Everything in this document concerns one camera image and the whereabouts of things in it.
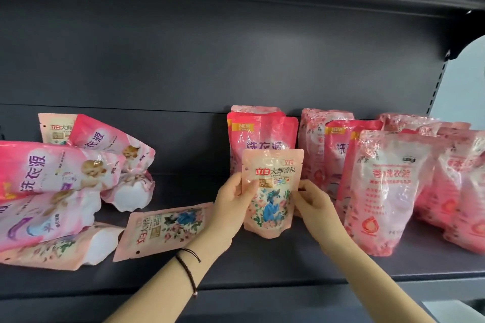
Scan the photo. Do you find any person's right hand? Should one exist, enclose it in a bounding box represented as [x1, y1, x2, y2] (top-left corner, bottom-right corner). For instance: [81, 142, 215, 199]
[291, 179, 353, 250]

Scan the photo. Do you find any person's left hand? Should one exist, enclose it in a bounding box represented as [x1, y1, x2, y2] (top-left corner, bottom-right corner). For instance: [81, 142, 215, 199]
[205, 172, 259, 248]

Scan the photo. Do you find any pale pink floral pouch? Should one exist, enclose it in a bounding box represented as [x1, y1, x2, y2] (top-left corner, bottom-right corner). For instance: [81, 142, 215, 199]
[113, 202, 214, 263]
[242, 149, 305, 240]
[38, 113, 79, 145]
[0, 222, 126, 271]

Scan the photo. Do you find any pink white detergent pouch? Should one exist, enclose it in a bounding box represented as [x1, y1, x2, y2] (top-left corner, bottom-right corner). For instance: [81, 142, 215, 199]
[100, 170, 156, 213]
[0, 190, 102, 252]
[0, 141, 127, 202]
[66, 114, 156, 174]

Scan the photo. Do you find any group of translucent pink pouches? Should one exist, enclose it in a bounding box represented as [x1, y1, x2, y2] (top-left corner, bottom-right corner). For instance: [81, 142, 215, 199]
[299, 108, 485, 257]

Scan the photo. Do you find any black cord bracelet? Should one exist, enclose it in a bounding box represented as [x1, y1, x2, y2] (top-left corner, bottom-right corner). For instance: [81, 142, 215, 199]
[174, 248, 202, 299]

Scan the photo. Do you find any person's right forearm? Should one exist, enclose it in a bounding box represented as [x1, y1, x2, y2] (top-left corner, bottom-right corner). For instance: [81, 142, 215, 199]
[319, 231, 436, 323]

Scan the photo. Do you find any person's left forearm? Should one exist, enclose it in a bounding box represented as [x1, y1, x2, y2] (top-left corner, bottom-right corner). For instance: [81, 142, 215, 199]
[104, 226, 232, 323]

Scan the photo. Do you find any bright pink detergent pouch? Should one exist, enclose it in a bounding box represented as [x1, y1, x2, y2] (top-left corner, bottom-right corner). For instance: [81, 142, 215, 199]
[230, 105, 283, 115]
[227, 112, 299, 176]
[325, 119, 383, 202]

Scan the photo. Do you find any dark grey metal shelf unit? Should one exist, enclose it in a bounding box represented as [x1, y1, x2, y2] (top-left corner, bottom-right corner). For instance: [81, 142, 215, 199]
[0, 0, 485, 323]

